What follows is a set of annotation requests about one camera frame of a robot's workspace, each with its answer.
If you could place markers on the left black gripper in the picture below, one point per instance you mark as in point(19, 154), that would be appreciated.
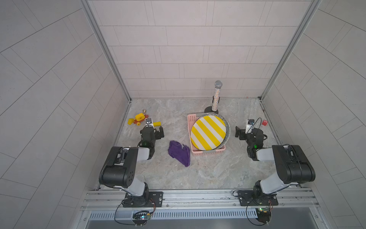
point(151, 128)

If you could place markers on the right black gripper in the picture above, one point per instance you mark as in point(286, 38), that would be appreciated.
point(242, 133)

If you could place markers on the purple cloth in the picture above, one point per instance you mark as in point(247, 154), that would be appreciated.
point(180, 152)

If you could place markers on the yellow white striped plate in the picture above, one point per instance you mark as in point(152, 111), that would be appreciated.
point(208, 133)

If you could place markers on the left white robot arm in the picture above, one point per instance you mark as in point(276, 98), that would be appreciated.
point(118, 171)

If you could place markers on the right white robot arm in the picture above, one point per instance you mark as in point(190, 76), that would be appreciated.
point(292, 165)

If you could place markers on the yellow toy block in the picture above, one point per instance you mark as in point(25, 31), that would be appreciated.
point(156, 124)

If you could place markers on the yellow red toy car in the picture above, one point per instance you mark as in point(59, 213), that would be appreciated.
point(139, 118)

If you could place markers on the pink plastic dish rack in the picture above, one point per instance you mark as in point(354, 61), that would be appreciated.
point(191, 119)

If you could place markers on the sprinkle-filled microphone on stand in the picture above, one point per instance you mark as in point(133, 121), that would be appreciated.
point(216, 98)

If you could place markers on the right circuit board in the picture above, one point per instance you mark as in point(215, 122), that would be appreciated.
point(264, 215)

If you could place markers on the circuit board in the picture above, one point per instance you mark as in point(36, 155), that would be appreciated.
point(140, 218)
point(264, 215)

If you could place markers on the left circuit board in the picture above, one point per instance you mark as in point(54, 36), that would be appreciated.
point(140, 218)

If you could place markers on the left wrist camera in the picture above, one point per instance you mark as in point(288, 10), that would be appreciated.
point(148, 122)

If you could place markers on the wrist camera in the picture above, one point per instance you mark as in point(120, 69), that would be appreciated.
point(148, 122)
point(249, 125)

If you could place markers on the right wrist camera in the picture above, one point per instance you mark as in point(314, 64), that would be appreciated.
point(249, 125)

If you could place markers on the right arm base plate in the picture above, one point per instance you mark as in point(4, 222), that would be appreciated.
point(251, 198)

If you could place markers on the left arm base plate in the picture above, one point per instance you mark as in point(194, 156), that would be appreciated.
point(154, 198)

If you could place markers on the aluminium front rail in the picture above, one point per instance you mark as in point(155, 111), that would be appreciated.
point(174, 199)

